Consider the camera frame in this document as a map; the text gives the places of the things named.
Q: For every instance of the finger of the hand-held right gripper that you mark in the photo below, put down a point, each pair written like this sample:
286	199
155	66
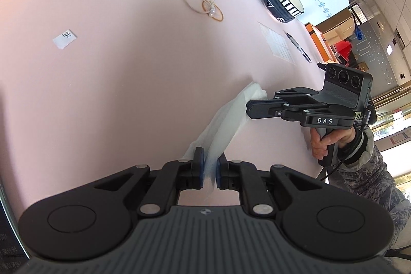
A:
298	94
266	108

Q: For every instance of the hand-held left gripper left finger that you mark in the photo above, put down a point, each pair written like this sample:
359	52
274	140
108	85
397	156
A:
200	165

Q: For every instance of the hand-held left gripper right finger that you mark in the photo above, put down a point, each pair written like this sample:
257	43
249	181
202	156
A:
219	171

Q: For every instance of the person's right hand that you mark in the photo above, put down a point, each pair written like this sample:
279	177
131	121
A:
318	148

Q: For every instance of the red paper decoration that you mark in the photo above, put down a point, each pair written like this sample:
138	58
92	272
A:
343	51

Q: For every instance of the grey black pen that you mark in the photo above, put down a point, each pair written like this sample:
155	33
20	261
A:
298	47

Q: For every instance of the white sticker sheet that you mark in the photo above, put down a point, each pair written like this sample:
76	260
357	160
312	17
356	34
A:
277	43

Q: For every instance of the orange tray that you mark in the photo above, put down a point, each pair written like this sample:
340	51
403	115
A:
318	39

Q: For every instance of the brown cardboard box stack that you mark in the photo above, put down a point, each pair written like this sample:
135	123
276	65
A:
337	23

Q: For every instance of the stacked striped ceramic bowls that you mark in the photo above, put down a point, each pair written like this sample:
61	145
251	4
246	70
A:
273	7

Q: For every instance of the tan rubber band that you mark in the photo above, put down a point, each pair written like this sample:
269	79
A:
220	15

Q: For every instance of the small white paper tag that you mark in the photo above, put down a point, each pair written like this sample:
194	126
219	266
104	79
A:
64	39

